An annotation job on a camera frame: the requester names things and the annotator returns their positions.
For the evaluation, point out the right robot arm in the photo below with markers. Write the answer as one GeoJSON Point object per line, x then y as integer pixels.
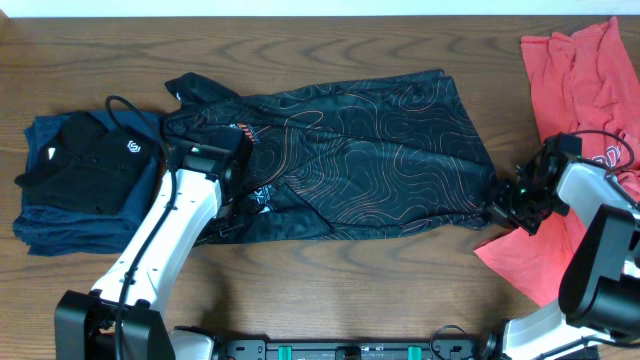
{"type": "Point", "coordinates": [598, 301]}

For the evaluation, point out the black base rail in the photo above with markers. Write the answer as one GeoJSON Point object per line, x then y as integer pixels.
{"type": "Point", "coordinates": [350, 350]}

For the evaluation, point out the folded black polo shirt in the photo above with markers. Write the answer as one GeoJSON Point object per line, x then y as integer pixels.
{"type": "Point", "coordinates": [86, 167]}

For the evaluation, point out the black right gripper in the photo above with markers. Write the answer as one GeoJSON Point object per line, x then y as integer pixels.
{"type": "Point", "coordinates": [499, 209]}

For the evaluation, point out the red t-shirt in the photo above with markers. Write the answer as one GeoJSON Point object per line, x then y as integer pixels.
{"type": "Point", "coordinates": [582, 83]}

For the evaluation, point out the folded navy blue garment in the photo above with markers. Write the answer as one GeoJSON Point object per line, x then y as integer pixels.
{"type": "Point", "coordinates": [52, 231]}

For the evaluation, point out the black patterned jersey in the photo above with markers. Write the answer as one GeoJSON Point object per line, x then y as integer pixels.
{"type": "Point", "coordinates": [349, 160]}

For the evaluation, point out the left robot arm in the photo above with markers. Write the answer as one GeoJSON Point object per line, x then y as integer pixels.
{"type": "Point", "coordinates": [122, 317]}

